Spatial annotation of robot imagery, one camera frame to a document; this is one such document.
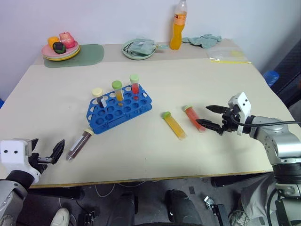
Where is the mint green plate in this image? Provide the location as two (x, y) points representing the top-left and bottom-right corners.
(121, 39), (157, 60)

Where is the blue test tube rack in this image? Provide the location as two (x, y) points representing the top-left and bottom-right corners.
(86, 85), (153, 135)

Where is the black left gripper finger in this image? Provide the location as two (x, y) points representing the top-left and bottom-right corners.
(37, 139), (65, 165)
(29, 138), (39, 154)

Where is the caster wheel on black bracket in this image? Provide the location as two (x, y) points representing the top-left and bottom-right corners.
(203, 195), (230, 226)

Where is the light green plate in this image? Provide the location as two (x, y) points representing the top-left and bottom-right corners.
(43, 44), (80, 60)

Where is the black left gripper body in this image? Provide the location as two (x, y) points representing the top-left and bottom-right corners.
(28, 153), (49, 176)

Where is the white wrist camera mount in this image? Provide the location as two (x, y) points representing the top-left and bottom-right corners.
(0, 139), (42, 185)
(227, 92), (252, 136)

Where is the orange drink bottle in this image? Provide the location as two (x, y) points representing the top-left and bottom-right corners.
(170, 0), (189, 50)

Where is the clear plastic zip bag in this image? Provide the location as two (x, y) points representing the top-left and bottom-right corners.
(206, 47), (252, 65)

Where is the orange toy fruit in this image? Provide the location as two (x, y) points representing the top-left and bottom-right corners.
(48, 36), (60, 48)

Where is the green crumpled cloth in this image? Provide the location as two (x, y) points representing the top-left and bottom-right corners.
(182, 34), (223, 49)

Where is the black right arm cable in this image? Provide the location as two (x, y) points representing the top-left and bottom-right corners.
(231, 110), (301, 127)

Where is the white shoe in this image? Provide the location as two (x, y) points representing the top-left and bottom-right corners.
(50, 208), (71, 226)

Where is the pink plate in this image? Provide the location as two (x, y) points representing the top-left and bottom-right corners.
(41, 40), (79, 57)

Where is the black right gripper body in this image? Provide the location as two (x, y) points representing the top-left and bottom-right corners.
(217, 105), (241, 136)

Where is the dark rounded shape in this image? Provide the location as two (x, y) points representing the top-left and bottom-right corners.
(112, 191), (140, 226)
(164, 189), (201, 226)

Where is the green placemat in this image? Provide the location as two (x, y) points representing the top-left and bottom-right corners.
(44, 44), (105, 69)

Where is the dark green-black toy ball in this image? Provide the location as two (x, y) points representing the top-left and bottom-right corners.
(52, 42), (66, 54)

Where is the black textured case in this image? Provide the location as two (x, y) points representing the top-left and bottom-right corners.
(270, 40), (301, 107)

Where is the white floor cable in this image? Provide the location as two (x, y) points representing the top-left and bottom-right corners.
(95, 184), (116, 199)

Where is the yellow plate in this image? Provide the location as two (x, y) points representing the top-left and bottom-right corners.
(43, 46), (81, 62)

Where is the red liquid tube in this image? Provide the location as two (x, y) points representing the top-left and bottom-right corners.
(182, 105), (207, 133)
(129, 74), (141, 96)

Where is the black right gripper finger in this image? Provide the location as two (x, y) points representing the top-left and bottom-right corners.
(206, 105), (229, 114)
(196, 119), (223, 135)

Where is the grey cloth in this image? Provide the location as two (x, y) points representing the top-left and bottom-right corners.
(239, 175), (279, 226)

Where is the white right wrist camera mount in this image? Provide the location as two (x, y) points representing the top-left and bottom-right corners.
(227, 92), (252, 136)

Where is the green fabric pouch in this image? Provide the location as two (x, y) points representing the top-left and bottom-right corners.
(124, 38), (169, 56)

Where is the camouflage cloth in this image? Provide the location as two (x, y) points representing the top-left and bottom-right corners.
(229, 209), (250, 226)

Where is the pink-red toy fruit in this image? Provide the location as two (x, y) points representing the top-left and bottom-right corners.
(58, 31), (76, 49)

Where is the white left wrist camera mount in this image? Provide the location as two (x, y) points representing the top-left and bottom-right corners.
(0, 139), (42, 185)

